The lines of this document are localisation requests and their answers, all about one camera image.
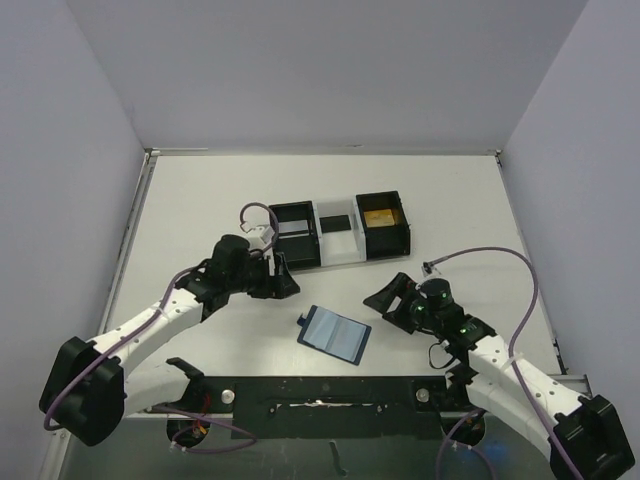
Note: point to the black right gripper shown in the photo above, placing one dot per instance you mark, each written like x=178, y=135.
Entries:
x=403, y=304

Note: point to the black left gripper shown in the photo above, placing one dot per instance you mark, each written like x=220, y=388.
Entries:
x=272, y=278

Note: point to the blue leather card holder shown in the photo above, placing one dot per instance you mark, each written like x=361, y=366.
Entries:
x=333, y=334

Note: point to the black card from holder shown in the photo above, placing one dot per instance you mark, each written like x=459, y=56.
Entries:
x=336, y=223

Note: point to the gold striped card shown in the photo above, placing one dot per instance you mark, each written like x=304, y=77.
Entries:
x=380, y=218

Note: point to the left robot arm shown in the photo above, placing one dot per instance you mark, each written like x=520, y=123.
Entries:
x=93, y=384

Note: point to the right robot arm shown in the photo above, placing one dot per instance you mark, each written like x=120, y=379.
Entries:
x=582, y=437

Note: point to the black bin with silver card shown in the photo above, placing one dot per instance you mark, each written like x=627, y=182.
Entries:
x=301, y=252

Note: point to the black bin with gold card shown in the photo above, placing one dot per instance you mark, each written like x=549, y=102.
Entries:
x=389, y=242

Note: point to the silver credit card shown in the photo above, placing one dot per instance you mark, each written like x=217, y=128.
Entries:
x=294, y=228

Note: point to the white middle bin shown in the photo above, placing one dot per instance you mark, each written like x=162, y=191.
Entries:
x=345, y=247

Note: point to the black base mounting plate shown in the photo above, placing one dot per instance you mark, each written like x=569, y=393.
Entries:
x=329, y=407

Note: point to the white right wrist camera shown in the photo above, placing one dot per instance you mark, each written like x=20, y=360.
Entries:
x=430, y=271

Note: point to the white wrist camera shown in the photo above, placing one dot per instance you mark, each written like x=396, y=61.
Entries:
x=430, y=271
x=260, y=237

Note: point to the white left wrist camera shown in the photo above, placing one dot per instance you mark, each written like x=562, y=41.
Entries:
x=260, y=237

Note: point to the aluminium left side rail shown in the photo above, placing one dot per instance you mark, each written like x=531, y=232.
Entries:
x=141, y=192

